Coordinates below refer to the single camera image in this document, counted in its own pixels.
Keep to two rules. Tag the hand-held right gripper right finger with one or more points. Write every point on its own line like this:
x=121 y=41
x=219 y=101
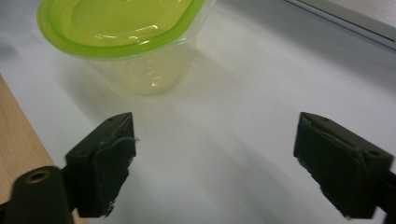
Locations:
x=342 y=165

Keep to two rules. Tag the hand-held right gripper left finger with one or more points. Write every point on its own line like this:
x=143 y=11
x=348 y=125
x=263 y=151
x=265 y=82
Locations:
x=102 y=168

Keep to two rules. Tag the clear plastic container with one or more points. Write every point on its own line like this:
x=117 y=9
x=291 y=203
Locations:
x=149 y=74

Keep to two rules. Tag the green plastic lid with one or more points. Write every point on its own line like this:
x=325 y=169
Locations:
x=118 y=28

